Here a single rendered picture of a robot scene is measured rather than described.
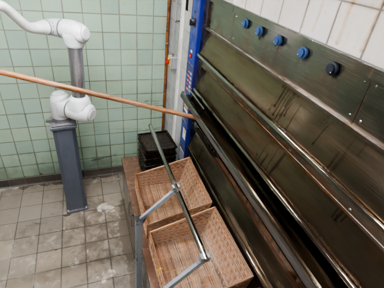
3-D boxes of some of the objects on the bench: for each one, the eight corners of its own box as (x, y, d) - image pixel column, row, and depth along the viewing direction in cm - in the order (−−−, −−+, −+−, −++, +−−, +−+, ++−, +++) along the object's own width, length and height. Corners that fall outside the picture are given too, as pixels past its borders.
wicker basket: (187, 180, 266) (190, 155, 251) (208, 228, 222) (214, 202, 207) (134, 187, 251) (133, 162, 236) (145, 240, 208) (146, 213, 192)
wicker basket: (210, 230, 221) (215, 204, 205) (246, 302, 178) (256, 276, 162) (147, 245, 204) (147, 218, 189) (170, 328, 161) (172, 302, 146)
